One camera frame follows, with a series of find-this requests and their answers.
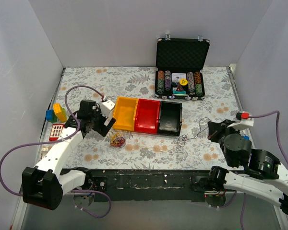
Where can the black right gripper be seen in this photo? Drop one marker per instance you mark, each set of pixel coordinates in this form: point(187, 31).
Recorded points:
point(216, 129)

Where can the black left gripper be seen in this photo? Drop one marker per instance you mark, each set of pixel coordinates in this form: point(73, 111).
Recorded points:
point(105, 125)

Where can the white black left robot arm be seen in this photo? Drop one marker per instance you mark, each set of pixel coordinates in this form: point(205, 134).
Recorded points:
point(53, 162)

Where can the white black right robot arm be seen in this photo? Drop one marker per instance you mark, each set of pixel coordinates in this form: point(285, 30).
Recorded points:
point(265, 176)

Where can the yellow plastic bin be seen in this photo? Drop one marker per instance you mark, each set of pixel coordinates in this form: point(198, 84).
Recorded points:
point(124, 113)

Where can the small blue toy brick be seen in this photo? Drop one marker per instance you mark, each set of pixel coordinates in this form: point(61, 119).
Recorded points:
point(246, 138)

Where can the red plastic bin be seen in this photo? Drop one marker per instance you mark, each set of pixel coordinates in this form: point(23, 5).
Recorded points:
point(147, 116)

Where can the floral patterned table mat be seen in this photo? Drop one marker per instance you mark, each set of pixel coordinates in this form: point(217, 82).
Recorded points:
point(131, 150)

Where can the black plastic bin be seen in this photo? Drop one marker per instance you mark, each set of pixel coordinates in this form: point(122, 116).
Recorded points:
point(170, 118)

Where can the red white toy brick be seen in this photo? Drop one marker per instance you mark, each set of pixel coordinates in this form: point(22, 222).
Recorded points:
point(56, 131)

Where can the yellow round dealer chip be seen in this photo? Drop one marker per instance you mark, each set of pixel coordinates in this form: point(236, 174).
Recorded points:
point(183, 82)

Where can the small white red toy block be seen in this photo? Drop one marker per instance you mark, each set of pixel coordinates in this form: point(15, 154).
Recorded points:
point(43, 152)

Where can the black poker chip case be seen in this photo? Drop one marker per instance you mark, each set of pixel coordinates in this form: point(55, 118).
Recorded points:
point(178, 55)

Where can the white playing card deck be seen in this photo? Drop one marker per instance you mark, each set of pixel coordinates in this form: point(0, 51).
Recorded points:
point(176, 77)

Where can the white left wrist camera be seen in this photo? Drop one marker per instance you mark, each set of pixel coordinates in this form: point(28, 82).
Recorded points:
point(106, 107)

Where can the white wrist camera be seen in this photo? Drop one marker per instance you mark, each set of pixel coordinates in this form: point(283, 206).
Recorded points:
point(106, 107)
point(244, 121)

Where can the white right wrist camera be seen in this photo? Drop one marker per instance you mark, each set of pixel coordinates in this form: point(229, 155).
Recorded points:
point(244, 121)

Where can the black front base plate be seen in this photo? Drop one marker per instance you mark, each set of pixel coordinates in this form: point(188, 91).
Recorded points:
point(146, 185)

